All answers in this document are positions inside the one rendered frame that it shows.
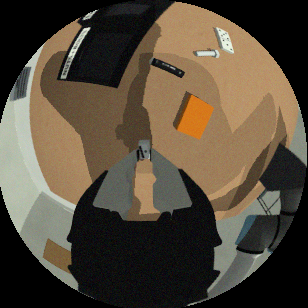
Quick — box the black rack of labelled bins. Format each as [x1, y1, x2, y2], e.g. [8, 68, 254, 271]
[57, 0, 176, 89]

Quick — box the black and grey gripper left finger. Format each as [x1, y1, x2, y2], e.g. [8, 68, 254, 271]
[67, 149, 140, 243]

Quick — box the white domino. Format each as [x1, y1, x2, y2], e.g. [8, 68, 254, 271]
[215, 27, 234, 54]

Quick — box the orange rectangular block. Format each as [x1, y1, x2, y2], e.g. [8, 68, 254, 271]
[175, 95, 214, 140]

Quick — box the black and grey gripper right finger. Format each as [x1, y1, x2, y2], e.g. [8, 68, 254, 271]
[150, 148, 222, 247]

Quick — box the pale grey bolt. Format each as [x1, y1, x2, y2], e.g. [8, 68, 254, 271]
[195, 49, 220, 58]

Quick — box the black aaa battery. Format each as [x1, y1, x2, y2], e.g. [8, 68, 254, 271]
[149, 57, 185, 78]

